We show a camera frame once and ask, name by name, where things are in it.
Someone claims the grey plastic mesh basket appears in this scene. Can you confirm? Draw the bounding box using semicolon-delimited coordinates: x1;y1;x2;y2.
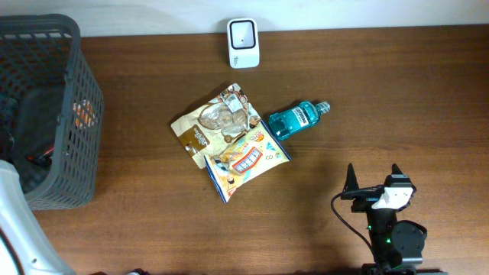
1;14;105;210

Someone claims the orange tissue pack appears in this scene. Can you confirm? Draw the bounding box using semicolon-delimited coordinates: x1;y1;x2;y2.
73;99;96;129

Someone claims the white barcode scanner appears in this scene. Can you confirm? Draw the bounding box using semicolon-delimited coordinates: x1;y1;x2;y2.
226;18;260;69

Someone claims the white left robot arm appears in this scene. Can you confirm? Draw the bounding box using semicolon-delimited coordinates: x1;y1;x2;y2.
1;160;75;275

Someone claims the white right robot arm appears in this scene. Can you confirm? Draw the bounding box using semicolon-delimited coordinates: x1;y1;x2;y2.
331;163;443;275

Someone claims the beige brown cookie pouch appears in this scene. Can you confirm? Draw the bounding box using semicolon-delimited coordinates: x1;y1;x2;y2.
171;83;261;169

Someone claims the teal mouthwash bottle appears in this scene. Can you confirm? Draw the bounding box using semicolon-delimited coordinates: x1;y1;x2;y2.
268;101;331;141

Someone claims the yellow blue snack bag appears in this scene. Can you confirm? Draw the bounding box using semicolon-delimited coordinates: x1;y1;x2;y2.
205;121;291;203

